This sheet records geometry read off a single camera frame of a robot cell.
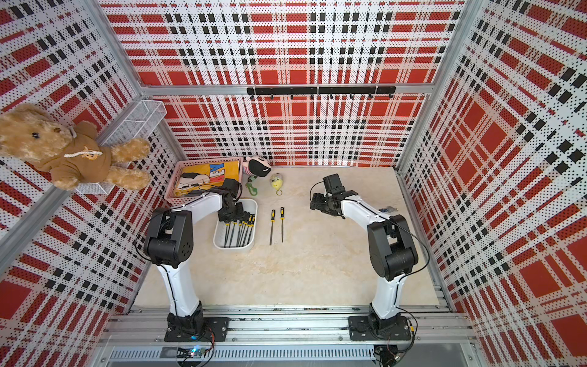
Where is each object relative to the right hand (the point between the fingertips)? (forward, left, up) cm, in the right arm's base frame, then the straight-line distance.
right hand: (320, 203), depth 95 cm
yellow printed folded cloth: (+17, +60, -1) cm, 62 cm away
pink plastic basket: (+4, +63, -3) cm, 63 cm away
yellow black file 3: (-6, +30, -8) cm, 31 cm away
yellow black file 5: (-5, +41, -8) cm, 42 cm away
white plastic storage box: (-10, +35, -8) cm, 38 cm away
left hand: (-1, +36, -7) cm, 37 cm away
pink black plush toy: (+22, +30, +1) cm, 37 cm away
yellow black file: (-3, +21, -9) cm, 23 cm away
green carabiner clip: (+15, +33, -9) cm, 37 cm away
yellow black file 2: (-2, +17, -9) cm, 19 cm away
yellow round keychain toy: (+18, +21, -5) cm, 28 cm away
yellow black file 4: (0, +33, -8) cm, 34 cm away
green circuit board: (-51, +40, -7) cm, 65 cm away
